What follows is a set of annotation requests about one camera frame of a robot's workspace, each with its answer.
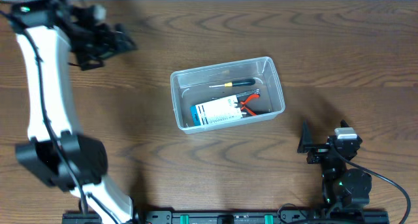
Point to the red handled pliers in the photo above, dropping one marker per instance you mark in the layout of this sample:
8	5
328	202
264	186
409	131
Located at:
246	111

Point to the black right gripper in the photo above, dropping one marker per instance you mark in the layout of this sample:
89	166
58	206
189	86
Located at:
306	143

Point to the black yellow screwdriver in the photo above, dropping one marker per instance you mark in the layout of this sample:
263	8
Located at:
236	83

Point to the blue white cardboard box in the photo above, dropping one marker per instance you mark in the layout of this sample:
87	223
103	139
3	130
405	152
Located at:
216	111

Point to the clear plastic container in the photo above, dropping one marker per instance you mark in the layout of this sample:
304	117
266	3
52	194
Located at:
192	86

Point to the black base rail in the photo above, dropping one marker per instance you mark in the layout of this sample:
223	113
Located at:
284	216

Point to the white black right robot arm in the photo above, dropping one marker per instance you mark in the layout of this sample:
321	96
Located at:
344	190

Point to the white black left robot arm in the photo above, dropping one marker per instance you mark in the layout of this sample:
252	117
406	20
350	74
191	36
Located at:
58	153

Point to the small claw hammer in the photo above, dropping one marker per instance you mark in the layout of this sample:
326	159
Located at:
263	113

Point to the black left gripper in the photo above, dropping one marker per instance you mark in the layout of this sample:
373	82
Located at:
106	41

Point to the silver combination wrench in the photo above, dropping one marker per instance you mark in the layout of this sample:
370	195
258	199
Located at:
243	94

